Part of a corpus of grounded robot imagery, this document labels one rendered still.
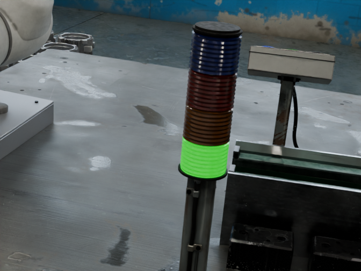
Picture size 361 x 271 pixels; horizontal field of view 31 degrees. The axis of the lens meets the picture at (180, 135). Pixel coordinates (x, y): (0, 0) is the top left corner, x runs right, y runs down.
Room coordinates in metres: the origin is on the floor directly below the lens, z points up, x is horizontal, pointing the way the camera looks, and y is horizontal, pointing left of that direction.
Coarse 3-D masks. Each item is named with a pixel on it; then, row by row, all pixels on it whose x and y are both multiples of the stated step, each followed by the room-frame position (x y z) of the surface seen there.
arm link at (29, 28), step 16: (0, 0) 1.46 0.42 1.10; (16, 0) 1.45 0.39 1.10; (32, 0) 1.47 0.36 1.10; (48, 0) 1.51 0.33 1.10; (16, 16) 1.45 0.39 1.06; (32, 16) 1.47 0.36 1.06; (48, 16) 1.53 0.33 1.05; (16, 32) 1.45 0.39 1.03; (32, 32) 1.49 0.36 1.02; (48, 32) 1.58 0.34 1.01; (16, 48) 1.46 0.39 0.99; (32, 48) 1.52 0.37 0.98
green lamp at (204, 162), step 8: (184, 144) 0.76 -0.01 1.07; (192, 144) 0.75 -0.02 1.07; (184, 152) 0.76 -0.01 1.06; (192, 152) 0.75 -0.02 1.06; (200, 152) 0.75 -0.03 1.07; (208, 152) 0.75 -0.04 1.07; (216, 152) 0.75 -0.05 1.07; (224, 152) 0.76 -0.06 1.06; (184, 160) 0.76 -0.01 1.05; (192, 160) 0.75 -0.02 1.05; (200, 160) 0.75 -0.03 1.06; (208, 160) 0.75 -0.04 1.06; (216, 160) 0.75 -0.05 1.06; (224, 160) 0.76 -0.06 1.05; (184, 168) 0.76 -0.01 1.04; (192, 168) 0.75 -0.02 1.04; (200, 168) 0.75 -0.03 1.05; (208, 168) 0.75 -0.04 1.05; (216, 168) 0.75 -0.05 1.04; (224, 168) 0.76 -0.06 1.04; (200, 176) 0.75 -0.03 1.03; (208, 176) 0.75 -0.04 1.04; (216, 176) 0.75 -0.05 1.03
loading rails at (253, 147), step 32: (256, 160) 1.10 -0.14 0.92; (288, 160) 1.11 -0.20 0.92; (320, 160) 1.11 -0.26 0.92; (352, 160) 1.11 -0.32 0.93; (256, 192) 0.99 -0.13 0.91; (288, 192) 0.98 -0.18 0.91; (320, 192) 0.97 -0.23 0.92; (352, 192) 0.97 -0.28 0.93; (224, 224) 0.99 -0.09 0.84; (256, 224) 0.99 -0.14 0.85; (288, 224) 0.98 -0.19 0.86; (320, 224) 0.97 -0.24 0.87; (352, 224) 0.96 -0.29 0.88
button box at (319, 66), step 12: (252, 48) 1.30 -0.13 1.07; (264, 48) 1.30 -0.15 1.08; (276, 48) 1.30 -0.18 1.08; (252, 60) 1.29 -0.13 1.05; (264, 60) 1.29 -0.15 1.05; (276, 60) 1.29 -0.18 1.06; (288, 60) 1.29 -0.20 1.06; (300, 60) 1.29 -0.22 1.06; (312, 60) 1.28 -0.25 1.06; (324, 60) 1.28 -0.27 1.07; (252, 72) 1.31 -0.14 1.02; (264, 72) 1.29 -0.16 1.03; (276, 72) 1.28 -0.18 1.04; (288, 72) 1.28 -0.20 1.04; (300, 72) 1.28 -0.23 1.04; (312, 72) 1.27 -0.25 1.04; (324, 72) 1.27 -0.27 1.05
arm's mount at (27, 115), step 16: (0, 96) 1.50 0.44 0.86; (16, 96) 1.51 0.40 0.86; (16, 112) 1.41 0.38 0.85; (32, 112) 1.42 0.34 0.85; (48, 112) 1.48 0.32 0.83; (0, 128) 1.31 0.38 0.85; (16, 128) 1.33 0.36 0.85; (32, 128) 1.40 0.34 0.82; (0, 144) 1.26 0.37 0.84; (16, 144) 1.33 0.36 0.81
